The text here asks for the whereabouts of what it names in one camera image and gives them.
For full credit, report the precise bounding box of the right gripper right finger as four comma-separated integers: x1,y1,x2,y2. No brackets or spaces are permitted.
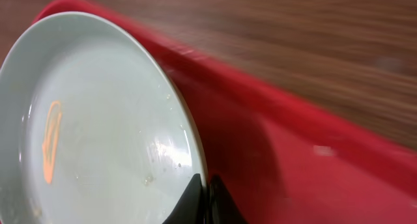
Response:
208,175,248,224

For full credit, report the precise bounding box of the red plastic tray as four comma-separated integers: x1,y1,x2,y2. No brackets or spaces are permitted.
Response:
39,0,416,224

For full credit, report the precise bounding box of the light blue top plate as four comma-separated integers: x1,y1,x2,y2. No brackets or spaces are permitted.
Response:
1,12,207,223

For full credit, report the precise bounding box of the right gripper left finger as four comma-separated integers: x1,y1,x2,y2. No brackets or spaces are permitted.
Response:
163,174,205,224

